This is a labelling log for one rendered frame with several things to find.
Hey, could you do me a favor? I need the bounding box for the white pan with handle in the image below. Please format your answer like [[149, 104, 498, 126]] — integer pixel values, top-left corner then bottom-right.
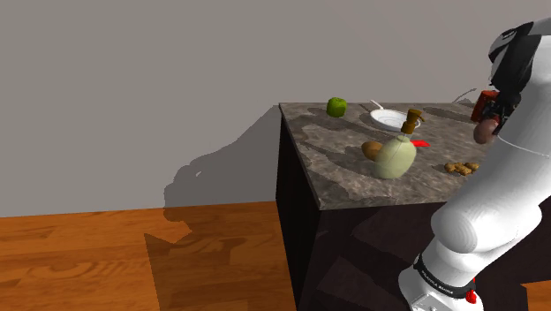
[[368, 99, 421, 133]]

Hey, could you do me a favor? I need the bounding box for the red box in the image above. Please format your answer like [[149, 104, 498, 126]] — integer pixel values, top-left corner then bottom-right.
[[470, 89, 502, 125]]

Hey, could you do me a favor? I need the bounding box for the brown round object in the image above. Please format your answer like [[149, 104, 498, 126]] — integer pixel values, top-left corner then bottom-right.
[[472, 118, 500, 146]]

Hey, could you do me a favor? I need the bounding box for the dark counter cabinet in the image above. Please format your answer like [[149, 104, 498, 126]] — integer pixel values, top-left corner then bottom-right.
[[275, 101, 529, 311]]

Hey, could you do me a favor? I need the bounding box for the brown potato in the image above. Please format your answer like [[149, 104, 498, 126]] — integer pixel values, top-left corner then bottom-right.
[[360, 140, 385, 163]]

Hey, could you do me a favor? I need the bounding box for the pale green soap dispenser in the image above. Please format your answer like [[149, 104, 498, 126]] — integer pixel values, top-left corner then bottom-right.
[[371, 108, 426, 180]]

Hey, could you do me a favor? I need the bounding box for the ginger root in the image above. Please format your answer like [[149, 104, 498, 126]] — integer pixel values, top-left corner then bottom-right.
[[443, 161, 480, 178]]

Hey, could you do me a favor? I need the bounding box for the green apple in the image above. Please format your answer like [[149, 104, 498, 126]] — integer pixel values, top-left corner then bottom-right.
[[325, 96, 349, 119]]

